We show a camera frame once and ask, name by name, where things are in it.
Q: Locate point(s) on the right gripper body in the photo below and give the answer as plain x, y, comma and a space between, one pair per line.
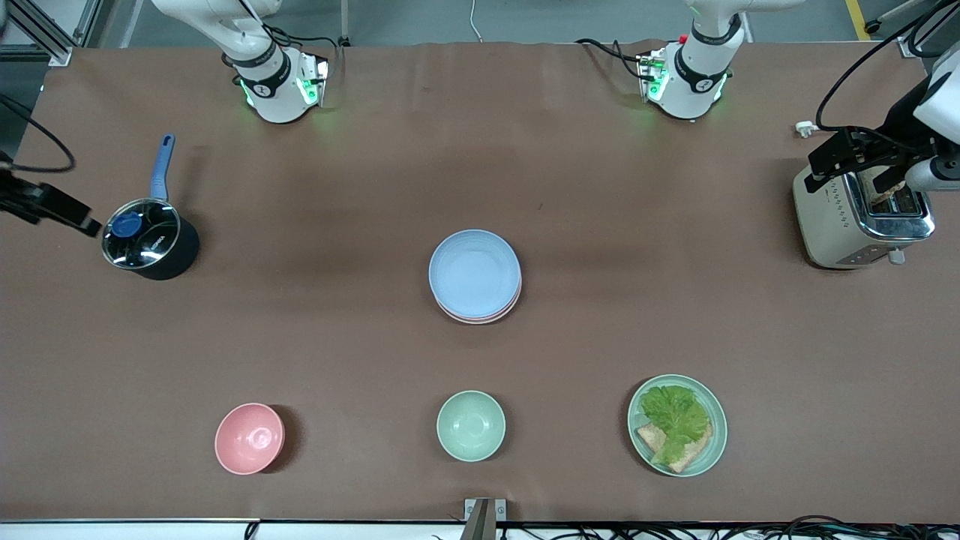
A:
16, 196

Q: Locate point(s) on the large blue plate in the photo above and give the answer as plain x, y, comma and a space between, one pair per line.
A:
474, 271

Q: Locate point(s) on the large pink plate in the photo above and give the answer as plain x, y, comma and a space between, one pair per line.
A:
487, 320

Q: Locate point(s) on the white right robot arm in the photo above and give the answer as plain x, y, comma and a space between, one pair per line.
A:
277, 105

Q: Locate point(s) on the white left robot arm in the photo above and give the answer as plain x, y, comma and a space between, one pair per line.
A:
694, 97

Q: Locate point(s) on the white power plug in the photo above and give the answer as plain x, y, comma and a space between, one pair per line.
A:
805, 130

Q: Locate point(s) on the toast slice in toaster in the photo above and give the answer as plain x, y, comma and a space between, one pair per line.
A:
885, 191

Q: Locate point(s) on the silver toaster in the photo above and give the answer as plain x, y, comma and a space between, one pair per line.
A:
832, 225

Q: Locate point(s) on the glass lid with blue knob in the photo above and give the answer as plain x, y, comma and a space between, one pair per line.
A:
146, 244

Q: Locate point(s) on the brown table cover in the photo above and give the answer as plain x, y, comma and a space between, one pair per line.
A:
337, 187

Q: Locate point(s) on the small pink bowl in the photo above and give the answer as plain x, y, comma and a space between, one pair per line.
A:
249, 439

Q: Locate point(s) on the green plate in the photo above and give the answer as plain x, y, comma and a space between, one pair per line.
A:
718, 435

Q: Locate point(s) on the green lettuce leaf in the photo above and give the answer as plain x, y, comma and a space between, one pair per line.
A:
675, 416

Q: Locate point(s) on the brown bread slice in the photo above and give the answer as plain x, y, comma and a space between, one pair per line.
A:
694, 456

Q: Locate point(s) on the small green bowl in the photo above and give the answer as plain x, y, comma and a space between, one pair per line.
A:
471, 426

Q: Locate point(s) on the aluminium frame profile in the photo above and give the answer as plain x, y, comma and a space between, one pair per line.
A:
45, 41
911, 46

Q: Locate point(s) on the grey metal post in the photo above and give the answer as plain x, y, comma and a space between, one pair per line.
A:
344, 22

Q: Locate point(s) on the metal bracket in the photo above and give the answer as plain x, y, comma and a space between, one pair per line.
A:
480, 517

